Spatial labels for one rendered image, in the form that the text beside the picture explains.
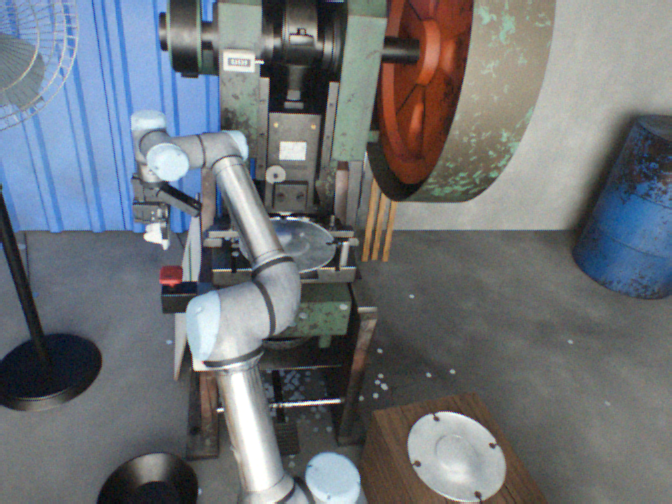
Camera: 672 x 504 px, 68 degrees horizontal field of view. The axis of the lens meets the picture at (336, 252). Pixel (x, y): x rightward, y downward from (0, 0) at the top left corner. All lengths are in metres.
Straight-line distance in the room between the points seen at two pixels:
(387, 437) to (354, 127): 0.91
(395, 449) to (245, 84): 1.09
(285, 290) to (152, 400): 1.23
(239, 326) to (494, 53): 0.73
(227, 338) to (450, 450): 0.90
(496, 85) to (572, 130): 2.24
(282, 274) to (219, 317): 0.16
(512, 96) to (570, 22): 1.94
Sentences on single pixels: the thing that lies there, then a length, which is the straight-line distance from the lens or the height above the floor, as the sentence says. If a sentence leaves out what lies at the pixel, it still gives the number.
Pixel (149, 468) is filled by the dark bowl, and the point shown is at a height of 0.03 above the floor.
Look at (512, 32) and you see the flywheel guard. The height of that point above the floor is 1.47.
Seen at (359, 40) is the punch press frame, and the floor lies 1.38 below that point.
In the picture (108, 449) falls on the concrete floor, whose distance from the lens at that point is 2.03.
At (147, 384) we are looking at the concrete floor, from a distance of 2.18.
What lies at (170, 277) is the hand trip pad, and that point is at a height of 0.76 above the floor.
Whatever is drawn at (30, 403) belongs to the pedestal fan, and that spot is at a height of 0.03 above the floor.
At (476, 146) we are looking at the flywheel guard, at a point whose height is 1.23.
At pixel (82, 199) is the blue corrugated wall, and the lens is 2.96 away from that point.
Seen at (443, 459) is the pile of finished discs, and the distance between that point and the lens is 1.61.
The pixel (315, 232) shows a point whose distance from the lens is 1.59.
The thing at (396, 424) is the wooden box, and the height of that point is 0.35.
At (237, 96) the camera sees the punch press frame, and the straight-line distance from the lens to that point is 1.31.
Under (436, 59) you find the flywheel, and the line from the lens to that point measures 1.43.
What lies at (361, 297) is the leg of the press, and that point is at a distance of 1.58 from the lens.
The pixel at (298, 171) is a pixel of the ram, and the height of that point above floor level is 1.00.
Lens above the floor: 1.64
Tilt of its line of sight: 35 degrees down
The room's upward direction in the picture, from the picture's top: 8 degrees clockwise
